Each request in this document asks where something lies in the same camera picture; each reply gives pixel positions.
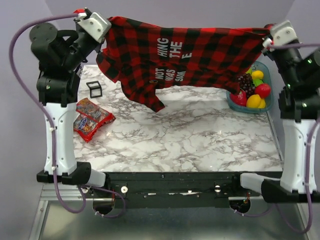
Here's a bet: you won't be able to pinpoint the black square frame brooch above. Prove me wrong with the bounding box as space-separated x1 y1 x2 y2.
86 80 103 99

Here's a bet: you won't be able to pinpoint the red black plaid shirt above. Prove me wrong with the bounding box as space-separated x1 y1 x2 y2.
96 16 270 112

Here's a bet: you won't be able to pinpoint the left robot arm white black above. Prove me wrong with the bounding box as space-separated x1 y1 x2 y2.
29 22 111 198

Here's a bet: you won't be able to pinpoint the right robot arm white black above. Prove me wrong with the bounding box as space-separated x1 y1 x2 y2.
230 39 320 204

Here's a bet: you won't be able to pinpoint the teal plastic fruit bin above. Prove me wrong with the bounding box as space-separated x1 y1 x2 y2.
226 61 274 114

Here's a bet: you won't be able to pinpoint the red toy apple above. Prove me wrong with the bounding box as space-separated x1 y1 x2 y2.
255 83 272 99

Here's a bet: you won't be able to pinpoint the yellow toy lemon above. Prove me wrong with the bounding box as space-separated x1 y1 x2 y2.
251 70 264 80
246 94 266 109

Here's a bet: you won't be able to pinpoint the dark purple toy grapes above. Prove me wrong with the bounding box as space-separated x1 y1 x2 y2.
237 73 256 98

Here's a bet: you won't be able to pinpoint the front yellow toy lemon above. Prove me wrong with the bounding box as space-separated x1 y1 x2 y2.
246 94 266 109

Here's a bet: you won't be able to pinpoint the red toy dragon fruit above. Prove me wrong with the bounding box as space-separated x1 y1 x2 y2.
229 89 247 107

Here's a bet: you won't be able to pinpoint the red snack bag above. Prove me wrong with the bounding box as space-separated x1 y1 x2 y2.
73 98 116 143

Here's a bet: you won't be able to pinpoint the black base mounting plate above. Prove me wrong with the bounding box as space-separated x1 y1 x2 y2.
109 172 259 209

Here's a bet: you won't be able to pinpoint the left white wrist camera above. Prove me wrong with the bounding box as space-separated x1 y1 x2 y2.
75 8 112 44

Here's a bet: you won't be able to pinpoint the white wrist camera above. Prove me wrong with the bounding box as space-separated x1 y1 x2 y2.
75 8 112 44
262 20 299 49

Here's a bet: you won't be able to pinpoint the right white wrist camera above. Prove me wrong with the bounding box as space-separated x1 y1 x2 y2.
262 20 299 49

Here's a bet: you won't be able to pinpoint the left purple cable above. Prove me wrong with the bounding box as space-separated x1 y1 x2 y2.
9 13 126 218

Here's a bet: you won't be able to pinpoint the purple cable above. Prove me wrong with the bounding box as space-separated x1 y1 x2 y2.
9 13 126 218
233 42 320 235

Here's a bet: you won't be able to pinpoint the aluminium rail frame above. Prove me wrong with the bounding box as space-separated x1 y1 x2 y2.
28 183 310 240

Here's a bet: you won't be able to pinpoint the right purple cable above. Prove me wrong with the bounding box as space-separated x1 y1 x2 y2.
233 42 320 235

